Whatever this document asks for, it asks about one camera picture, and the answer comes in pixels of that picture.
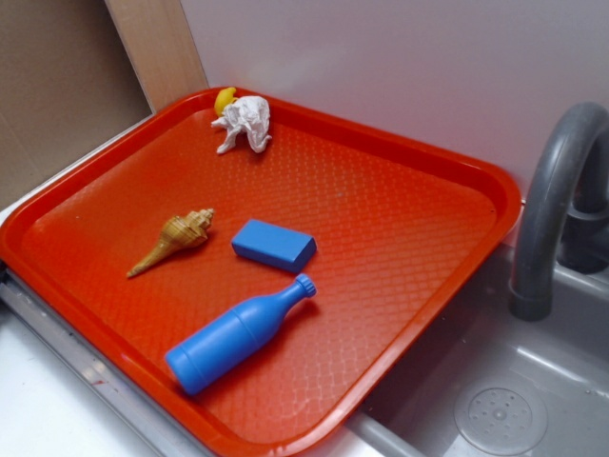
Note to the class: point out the light wooden board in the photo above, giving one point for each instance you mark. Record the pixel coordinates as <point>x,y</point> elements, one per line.
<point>160,48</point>

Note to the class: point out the crumpled white paper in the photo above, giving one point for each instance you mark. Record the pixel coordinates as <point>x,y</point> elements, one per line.
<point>249,115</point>

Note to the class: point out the blue rectangular block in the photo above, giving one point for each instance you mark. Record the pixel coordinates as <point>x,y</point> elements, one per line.
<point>274,246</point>

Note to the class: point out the grey curved faucet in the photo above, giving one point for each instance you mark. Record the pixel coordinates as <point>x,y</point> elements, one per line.
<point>565,217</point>

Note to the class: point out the yellow plastic toy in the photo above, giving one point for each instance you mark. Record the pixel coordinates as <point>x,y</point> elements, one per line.
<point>224,98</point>

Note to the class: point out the tan conch seashell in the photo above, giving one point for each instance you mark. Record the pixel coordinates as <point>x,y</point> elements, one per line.
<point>177,234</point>

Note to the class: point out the grey plastic sink basin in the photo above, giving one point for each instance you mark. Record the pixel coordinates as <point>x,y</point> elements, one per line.
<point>481,382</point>

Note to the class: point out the red plastic tray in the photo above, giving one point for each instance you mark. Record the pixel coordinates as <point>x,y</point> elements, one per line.
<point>399,226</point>

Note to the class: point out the blue plastic bottle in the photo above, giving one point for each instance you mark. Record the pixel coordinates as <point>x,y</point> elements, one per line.
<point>226,342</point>

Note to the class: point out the brown cardboard panel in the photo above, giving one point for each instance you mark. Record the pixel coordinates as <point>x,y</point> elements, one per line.
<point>67,87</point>

